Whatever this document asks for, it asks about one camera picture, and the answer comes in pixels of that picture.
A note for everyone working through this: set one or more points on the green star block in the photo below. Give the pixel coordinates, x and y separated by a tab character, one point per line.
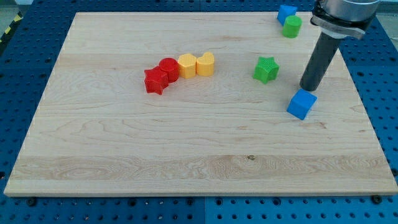
266	69

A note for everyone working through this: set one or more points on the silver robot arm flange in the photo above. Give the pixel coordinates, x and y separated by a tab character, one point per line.
344	18

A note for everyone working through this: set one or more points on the yellow heart block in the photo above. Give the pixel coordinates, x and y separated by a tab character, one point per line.
205	64

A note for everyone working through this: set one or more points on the red star block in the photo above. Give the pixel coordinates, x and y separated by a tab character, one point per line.
156	80

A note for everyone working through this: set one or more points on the yellow hexagon block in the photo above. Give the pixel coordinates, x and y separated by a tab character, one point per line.
187	65

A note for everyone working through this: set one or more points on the red cylinder block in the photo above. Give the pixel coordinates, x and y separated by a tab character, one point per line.
170	66

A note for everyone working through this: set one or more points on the wooden board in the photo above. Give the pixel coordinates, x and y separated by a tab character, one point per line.
98	133

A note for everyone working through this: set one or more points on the blue cube block front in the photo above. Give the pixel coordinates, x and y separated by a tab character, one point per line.
301	103

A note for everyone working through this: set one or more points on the green cylinder block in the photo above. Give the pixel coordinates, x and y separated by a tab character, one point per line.
291	26

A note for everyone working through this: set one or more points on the blue block rear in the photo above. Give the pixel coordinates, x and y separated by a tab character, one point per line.
284	12

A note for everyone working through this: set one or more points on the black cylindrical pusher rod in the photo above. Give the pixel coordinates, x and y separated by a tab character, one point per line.
319	62

